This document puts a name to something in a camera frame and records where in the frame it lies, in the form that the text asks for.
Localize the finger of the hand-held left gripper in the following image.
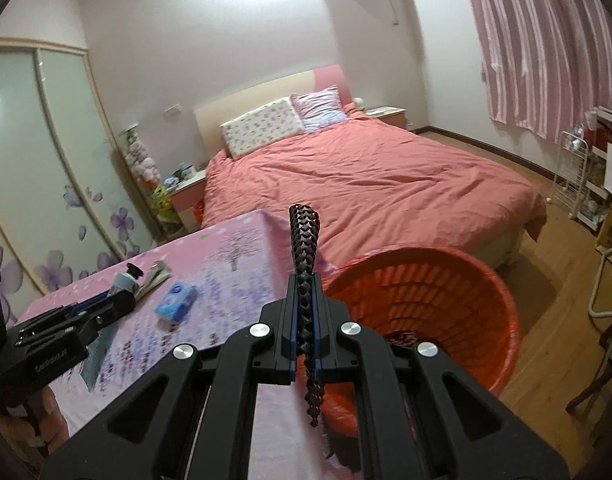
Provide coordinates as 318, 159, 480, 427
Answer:
6, 296, 110, 343
77, 287, 137, 335

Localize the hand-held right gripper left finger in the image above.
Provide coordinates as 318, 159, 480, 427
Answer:
40, 274, 300, 480

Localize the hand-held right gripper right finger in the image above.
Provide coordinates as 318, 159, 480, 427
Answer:
312, 274, 570, 480

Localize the teal toothpaste tube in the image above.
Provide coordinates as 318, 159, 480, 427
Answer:
80, 261, 145, 392

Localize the black zigzag stretch headband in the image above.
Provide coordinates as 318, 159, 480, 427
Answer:
288, 203, 323, 432

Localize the orange plastic laundry basket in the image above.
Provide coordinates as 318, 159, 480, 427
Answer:
320, 243, 523, 472

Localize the person's left hand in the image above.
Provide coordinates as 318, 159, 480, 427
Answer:
0, 386, 70, 461

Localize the silver foil wrapper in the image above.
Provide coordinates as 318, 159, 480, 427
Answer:
134, 259, 173, 292

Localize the blue tissue pack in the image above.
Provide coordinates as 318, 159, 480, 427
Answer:
154, 282, 197, 331

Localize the yellow green toy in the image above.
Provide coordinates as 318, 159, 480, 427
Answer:
152, 184, 180, 224

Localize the pink nightstand with mugs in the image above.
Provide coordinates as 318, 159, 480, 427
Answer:
165, 169, 210, 234

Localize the plush toy bouquet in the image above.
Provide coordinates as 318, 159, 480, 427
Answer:
120, 126, 163, 187

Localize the bed with salmon duvet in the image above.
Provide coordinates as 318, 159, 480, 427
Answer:
200, 109, 550, 272

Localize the wardrobe with floral glass doors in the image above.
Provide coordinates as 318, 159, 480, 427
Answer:
0, 41, 163, 322

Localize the white floral pillow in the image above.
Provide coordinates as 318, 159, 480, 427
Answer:
220, 97, 307, 161

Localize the pink striped pillow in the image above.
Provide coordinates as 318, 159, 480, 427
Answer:
290, 86, 350, 134

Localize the cream and pink headboard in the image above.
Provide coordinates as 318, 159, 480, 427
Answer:
193, 63, 355, 172

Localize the pink striped curtain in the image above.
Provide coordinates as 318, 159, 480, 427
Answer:
455, 0, 612, 144

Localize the white frame chair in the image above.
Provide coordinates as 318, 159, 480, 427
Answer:
588, 244, 612, 322

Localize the white wire rack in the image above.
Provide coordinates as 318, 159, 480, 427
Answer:
552, 129, 612, 234

